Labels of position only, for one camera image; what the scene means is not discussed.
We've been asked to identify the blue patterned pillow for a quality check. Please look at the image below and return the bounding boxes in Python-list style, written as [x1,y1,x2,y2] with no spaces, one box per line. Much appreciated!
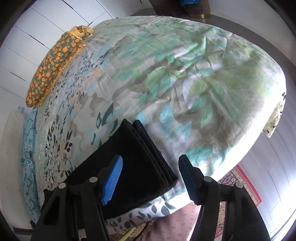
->
[23,108,38,161]
[21,158,45,224]

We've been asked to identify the brown laundry basket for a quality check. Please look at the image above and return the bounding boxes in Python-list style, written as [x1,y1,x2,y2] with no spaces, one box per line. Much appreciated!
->
[190,0,211,19]

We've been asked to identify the pink dotted cloth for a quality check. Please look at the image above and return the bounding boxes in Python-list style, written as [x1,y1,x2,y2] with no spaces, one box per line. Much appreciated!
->
[148,202,202,241]

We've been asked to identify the orange floral pillow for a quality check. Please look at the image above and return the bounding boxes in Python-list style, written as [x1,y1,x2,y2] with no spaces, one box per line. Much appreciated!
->
[25,25,95,108]

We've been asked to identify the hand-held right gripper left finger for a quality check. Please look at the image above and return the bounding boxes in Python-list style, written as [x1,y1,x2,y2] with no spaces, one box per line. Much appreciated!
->
[32,155,123,241]

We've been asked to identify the cream padded headboard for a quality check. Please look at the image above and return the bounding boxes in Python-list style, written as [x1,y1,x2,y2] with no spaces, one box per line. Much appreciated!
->
[0,111,35,230]

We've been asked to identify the yellow-green notepad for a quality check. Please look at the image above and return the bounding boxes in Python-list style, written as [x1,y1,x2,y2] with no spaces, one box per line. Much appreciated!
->
[121,227,137,241]

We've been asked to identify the brown wooden nightstand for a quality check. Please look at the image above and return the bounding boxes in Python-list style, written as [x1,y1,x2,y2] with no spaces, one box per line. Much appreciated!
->
[155,0,188,13]

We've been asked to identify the white wardrobe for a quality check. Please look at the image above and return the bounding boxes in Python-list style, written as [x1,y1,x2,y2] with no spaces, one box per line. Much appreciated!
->
[0,0,116,112]

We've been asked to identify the black pants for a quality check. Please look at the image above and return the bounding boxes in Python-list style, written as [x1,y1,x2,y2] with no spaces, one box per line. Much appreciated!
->
[44,119,178,219]

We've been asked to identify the black cable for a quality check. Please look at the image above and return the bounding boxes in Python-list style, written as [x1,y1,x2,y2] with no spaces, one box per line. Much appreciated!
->
[135,221,153,241]

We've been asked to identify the bed with floral leaf sheet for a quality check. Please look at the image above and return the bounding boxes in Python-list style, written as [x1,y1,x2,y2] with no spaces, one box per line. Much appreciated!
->
[22,16,286,234]

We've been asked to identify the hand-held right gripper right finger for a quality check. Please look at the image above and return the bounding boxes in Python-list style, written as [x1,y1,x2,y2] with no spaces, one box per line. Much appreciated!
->
[178,155,271,241]

